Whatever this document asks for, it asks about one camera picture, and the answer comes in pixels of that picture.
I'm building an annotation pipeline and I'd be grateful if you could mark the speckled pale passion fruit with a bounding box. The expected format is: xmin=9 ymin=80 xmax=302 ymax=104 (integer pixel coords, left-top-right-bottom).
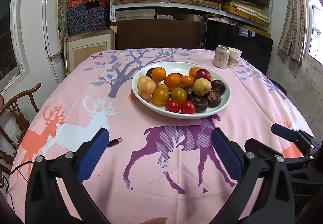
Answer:
xmin=210 ymin=76 xmax=217 ymax=82

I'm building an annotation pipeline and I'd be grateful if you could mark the pale yellow passion fruit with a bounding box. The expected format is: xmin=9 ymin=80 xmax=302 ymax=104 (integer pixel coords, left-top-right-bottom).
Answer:
xmin=193 ymin=78 xmax=212 ymax=97

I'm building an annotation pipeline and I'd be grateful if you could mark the yellow-orange citrus fruit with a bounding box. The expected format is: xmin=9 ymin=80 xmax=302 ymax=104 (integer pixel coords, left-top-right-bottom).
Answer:
xmin=170 ymin=87 xmax=187 ymax=103

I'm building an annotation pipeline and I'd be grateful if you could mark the pale peach fruit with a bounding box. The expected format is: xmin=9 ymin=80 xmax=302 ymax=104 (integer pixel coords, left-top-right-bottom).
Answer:
xmin=137 ymin=76 xmax=152 ymax=88

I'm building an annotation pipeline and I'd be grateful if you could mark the small yellow citrus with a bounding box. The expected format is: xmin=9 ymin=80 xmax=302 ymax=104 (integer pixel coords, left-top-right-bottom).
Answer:
xmin=157 ymin=84 xmax=168 ymax=90

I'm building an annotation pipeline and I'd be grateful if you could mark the person's left hand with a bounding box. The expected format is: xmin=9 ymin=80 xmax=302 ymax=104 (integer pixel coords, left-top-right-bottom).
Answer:
xmin=140 ymin=217 xmax=167 ymax=224

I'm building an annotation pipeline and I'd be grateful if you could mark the dark wrinkled passion fruit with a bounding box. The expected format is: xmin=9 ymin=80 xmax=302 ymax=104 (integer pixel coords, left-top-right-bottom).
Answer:
xmin=206 ymin=91 xmax=222 ymax=108

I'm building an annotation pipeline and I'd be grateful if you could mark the wooden chair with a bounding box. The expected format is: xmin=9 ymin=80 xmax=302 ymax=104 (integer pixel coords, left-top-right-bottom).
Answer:
xmin=1 ymin=83 xmax=42 ymax=163

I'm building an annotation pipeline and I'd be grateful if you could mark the dark passion fruit front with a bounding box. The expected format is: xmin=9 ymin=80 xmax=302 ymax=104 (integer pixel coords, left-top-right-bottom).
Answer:
xmin=190 ymin=97 xmax=208 ymax=112

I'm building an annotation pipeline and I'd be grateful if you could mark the pink deer print tablecloth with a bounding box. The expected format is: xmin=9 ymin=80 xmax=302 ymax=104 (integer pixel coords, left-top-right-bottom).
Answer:
xmin=8 ymin=49 xmax=310 ymax=223

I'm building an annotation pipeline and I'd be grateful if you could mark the black monitor screen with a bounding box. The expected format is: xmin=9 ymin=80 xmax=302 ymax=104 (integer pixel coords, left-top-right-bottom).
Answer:
xmin=205 ymin=20 xmax=273 ymax=74

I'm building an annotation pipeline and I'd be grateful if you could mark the white paper cup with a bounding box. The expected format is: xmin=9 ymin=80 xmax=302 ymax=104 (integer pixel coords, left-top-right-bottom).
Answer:
xmin=227 ymin=47 xmax=242 ymax=68

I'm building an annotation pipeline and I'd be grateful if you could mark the beige patterned curtain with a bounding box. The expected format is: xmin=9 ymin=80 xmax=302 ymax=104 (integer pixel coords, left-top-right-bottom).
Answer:
xmin=278 ymin=0 xmax=308 ymax=64

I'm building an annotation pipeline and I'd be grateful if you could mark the dark purple passion fruit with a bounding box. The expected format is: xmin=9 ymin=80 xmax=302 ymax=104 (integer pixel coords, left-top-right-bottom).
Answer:
xmin=184 ymin=87 xmax=196 ymax=100

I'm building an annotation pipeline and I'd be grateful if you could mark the pink drink can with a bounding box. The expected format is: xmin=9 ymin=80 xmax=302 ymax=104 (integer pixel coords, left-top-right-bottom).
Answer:
xmin=212 ymin=45 xmax=230 ymax=69

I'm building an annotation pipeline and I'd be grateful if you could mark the orange mandarin back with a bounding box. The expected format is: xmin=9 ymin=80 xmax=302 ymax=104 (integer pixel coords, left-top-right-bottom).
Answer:
xmin=188 ymin=67 xmax=200 ymax=78

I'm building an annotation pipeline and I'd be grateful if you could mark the yellow-orange citrus on plate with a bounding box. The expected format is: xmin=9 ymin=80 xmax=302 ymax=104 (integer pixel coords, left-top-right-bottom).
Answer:
xmin=152 ymin=87 xmax=170 ymax=106

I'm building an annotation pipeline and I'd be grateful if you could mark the large orange mandarin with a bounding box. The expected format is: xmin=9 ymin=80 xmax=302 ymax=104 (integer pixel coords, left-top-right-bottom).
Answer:
xmin=164 ymin=73 xmax=181 ymax=92

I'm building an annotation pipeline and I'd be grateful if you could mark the white oval plate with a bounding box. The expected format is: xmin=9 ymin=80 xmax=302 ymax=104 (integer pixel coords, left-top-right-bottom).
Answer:
xmin=132 ymin=62 xmax=232 ymax=120

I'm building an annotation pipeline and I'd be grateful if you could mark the framed beige panel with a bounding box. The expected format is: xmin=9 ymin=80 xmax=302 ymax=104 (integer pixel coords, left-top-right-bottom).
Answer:
xmin=64 ymin=27 xmax=118 ymax=75

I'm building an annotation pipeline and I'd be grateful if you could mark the dark red plum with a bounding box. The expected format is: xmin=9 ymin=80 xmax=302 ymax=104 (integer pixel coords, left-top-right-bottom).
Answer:
xmin=146 ymin=68 xmax=154 ymax=78

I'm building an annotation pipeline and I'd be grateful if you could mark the blue patterned boxes stack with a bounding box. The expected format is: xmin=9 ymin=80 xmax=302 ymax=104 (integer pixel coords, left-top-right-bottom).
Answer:
xmin=67 ymin=0 xmax=109 ymax=36

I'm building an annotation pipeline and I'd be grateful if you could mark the dark brown wooden board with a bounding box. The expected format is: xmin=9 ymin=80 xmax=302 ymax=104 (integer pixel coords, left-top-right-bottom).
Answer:
xmin=110 ymin=19 xmax=206 ymax=50

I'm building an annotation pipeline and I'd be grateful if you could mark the black usb cable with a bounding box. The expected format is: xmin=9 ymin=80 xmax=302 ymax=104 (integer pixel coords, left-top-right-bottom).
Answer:
xmin=0 ymin=136 xmax=124 ymax=194

